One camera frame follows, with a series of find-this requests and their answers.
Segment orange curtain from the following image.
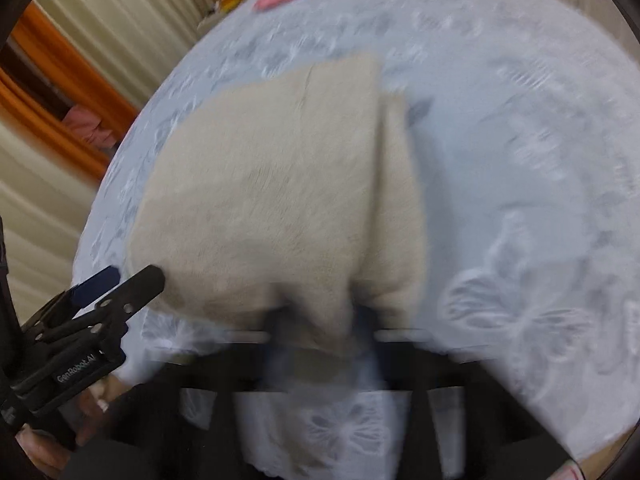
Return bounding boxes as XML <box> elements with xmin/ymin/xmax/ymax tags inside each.
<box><xmin>1</xmin><ymin>2</ymin><xmax>139</xmax><ymax>182</ymax></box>

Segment cream knit sweater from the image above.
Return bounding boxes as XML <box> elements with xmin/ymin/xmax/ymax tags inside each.
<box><xmin>126</xmin><ymin>52</ymin><xmax>427</xmax><ymax>353</ymax></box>

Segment person's left hand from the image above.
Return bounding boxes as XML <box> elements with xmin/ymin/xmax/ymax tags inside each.
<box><xmin>15</xmin><ymin>374</ymin><xmax>132</xmax><ymax>479</ymax></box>

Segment pink hanging garment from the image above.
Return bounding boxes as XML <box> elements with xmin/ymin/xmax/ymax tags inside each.
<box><xmin>62</xmin><ymin>105</ymin><xmax>118</xmax><ymax>151</ymax></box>

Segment blue butterfly bedspread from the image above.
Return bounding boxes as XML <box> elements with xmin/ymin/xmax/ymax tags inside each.
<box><xmin>73</xmin><ymin>0</ymin><xmax>639</xmax><ymax>460</ymax></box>

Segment cream pleated curtain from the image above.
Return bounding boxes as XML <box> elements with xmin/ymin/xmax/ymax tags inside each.
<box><xmin>1</xmin><ymin>0</ymin><xmax>210</xmax><ymax>318</ymax></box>

